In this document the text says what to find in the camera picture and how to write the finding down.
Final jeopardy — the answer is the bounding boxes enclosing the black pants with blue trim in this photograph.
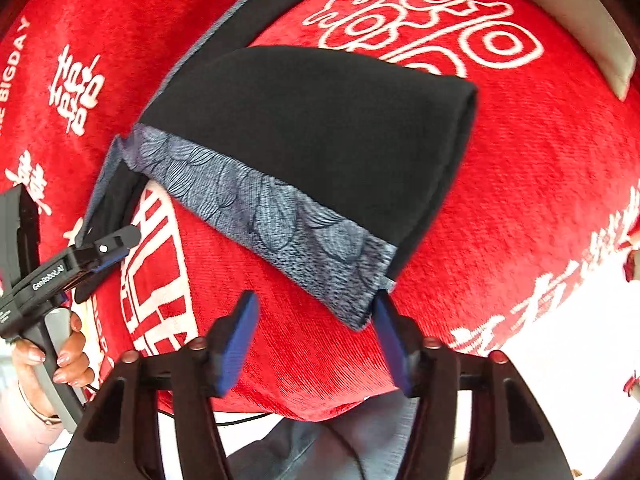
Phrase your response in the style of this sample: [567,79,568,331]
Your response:
[79,0,477,330]

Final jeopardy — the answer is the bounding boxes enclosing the person's left hand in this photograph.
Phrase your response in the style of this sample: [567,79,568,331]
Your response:
[12,308,94,430]

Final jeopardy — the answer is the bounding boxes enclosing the black cable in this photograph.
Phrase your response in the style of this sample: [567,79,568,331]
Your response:
[86,383,274,428]

